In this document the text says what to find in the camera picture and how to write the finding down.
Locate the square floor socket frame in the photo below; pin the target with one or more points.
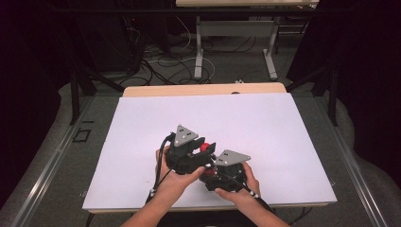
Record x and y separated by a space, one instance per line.
82 135

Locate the black metal stand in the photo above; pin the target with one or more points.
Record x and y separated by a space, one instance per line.
332 94
75 94

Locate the metal floor rail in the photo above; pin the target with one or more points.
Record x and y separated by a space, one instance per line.
356 176
47 173

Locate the black horizontal bar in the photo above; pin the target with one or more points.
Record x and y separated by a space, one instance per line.
126 10

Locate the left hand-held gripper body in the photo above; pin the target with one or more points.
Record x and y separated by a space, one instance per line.
183 157

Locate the white-legged desk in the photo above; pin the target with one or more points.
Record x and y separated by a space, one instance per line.
236 28

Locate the light wooden table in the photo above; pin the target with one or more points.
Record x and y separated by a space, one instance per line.
201 89

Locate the white table mat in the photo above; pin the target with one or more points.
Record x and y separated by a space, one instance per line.
252 123

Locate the red bottle cap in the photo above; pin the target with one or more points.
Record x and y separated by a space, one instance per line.
205 147

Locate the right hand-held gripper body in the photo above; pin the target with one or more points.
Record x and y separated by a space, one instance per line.
231 176

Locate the black curtain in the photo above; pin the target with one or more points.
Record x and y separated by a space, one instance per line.
372 63
28 78

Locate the dark computer tower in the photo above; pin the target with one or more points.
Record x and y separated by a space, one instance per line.
107 44

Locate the person's right hand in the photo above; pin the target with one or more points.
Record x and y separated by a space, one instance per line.
249 194

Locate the person's left hand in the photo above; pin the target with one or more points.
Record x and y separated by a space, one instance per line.
175 186

